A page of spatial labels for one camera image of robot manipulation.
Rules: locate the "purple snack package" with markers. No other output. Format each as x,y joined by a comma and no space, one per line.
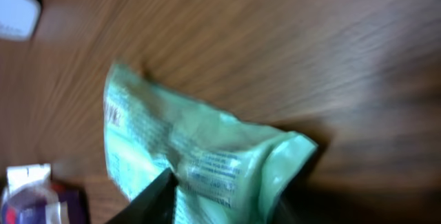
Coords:
32,197

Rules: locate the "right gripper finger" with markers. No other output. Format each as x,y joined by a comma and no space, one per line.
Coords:
154,205

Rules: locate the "white barcode scanner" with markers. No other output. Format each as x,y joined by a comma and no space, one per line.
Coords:
19,19

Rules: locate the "mint green wipes pack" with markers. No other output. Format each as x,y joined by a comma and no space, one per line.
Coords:
228,171

